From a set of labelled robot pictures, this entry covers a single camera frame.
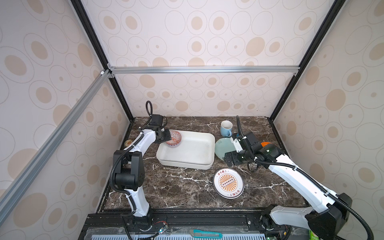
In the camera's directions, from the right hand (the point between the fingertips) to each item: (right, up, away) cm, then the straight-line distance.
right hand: (232, 156), depth 78 cm
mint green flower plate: (0, +4, +23) cm, 23 cm away
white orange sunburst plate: (0, -17, +8) cm, 19 cm away
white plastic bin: (-19, -1, +23) cm, 30 cm away
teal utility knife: (-18, -35, -8) cm, 40 cm away
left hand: (-34, +12, +16) cm, 39 cm away
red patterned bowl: (-33, +8, +25) cm, 42 cm away
